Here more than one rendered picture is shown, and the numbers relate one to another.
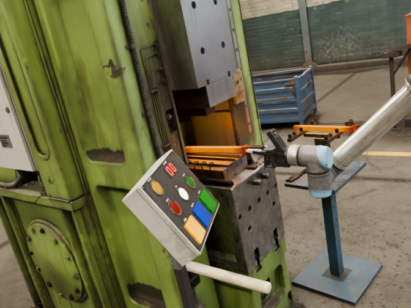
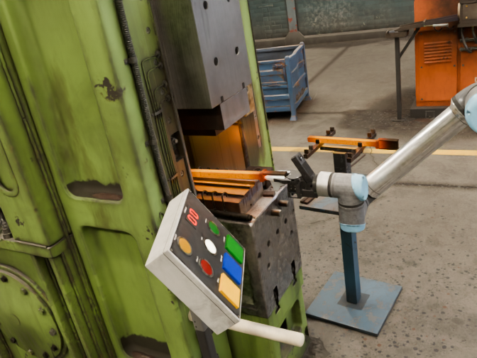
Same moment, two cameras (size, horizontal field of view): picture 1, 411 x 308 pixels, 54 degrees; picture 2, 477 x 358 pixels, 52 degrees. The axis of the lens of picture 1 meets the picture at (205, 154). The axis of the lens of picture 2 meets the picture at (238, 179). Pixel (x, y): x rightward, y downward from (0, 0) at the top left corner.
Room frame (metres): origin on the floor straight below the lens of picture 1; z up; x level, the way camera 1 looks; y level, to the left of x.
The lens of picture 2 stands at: (0.07, 0.16, 1.82)
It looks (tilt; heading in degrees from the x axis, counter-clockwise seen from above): 24 degrees down; 352
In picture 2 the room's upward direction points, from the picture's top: 10 degrees counter-clockwise
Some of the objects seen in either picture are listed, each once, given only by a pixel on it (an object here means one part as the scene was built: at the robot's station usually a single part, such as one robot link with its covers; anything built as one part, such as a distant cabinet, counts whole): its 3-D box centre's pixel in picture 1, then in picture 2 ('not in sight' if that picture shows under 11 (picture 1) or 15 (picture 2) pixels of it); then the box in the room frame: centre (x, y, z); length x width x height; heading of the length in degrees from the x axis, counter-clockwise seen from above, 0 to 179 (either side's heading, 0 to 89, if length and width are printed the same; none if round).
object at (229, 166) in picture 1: (200, 164); (206, 191); (1.90, 0.03, 0.96); 0.42 x 0.20 x 0.09; 49
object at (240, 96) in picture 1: (236, 86); (245, 94); (2.09, -0.23, 1.27); 0.09 x 0.02 x 0.17; 139
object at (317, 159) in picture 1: (315, 157); (348, 187); (1.53, -0.43, 1.01); 0.12 x 0.09 x 0.10; 50
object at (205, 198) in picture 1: (207, 201); (233, 249); (1.34, 0.03, 1.01); 0.07 x 0.05 x 0.07; 164
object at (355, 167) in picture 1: (325, 173); (344, 192); (2.09, -0.64, 0.68); 0.40 x 0.30 x 0.02; 134
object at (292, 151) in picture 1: (295, 154); (325, 183); (1.59, -0.37, 1.02); 0.10 x 0.05 x 0.09; 140
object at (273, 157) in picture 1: (277, 156); (303, 184); (1.64, -0.30, 1.01); 0.12 x 0.08 x 0.09; 50
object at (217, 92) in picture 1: (185, 93); (188, 108); (1.90, 0.03, 1.32); 0.42 x 0.20 x 0.10; 49
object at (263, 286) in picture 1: (222, 275); (245, 326); (1.44, 0.03, 0.62); 0.44 x 0.05 x 0.05; 49
